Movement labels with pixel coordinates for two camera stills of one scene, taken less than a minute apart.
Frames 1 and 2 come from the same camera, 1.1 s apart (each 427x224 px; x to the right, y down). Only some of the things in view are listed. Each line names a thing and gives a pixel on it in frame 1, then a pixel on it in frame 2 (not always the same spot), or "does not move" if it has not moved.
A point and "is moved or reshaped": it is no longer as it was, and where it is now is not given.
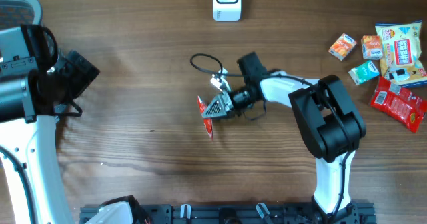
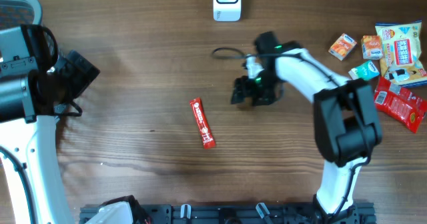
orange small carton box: [371, 47] does not move
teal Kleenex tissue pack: [364, 73] does not move
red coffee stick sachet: [208, 122] is moved or reshaped
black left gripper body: [72, 81] does not move
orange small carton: [343, 47] does not move
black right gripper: [228, 108] to [242, 89]
